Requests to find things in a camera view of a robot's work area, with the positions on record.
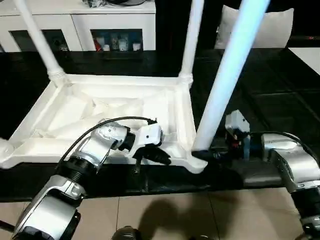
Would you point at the white plastic table top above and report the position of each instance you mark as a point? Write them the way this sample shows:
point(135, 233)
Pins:
point(75, 100)

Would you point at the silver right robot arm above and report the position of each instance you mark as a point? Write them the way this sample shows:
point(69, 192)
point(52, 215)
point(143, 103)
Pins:
point(287, 155)

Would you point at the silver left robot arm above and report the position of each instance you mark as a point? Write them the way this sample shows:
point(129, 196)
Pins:
point(92, 147)

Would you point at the black work mat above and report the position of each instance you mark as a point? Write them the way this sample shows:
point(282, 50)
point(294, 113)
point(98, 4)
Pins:
point(275, 87)

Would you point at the dark robot left foot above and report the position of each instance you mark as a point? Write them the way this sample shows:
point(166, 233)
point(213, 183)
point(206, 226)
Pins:
point(126, 233)

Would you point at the dark robot foot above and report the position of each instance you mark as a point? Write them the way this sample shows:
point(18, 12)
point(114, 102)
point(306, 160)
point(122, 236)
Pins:
point(126, 233)
point(200, 237)

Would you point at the dark robot right foot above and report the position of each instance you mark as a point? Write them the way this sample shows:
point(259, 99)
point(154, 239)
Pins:
point(200, 237)

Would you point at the white flat board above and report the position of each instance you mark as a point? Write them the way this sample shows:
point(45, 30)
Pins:
point(307, 56)

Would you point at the grey cushion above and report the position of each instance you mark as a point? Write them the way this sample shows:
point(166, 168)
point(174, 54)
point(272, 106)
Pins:
point(275, 30)

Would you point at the black box with gold label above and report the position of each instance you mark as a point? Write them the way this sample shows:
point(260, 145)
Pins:
point(170, 25)

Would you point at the dark round device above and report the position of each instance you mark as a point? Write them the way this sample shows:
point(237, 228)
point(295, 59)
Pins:
point(130, 2)

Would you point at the black metal support bar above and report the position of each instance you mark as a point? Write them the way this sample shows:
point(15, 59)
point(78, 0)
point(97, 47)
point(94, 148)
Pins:
point(7, 225)

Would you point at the white glass-door cabinet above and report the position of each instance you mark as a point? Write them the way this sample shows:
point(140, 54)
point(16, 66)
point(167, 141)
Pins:
point(75, 17)

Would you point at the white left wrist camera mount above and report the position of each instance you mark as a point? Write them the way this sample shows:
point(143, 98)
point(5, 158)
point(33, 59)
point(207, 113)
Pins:
point(147, 136)

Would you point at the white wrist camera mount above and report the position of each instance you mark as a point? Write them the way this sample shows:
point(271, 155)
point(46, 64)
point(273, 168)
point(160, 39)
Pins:
point(147, 136)
point(237, 120)

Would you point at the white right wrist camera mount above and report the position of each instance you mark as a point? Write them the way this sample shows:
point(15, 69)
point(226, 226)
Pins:
point(237, 120)

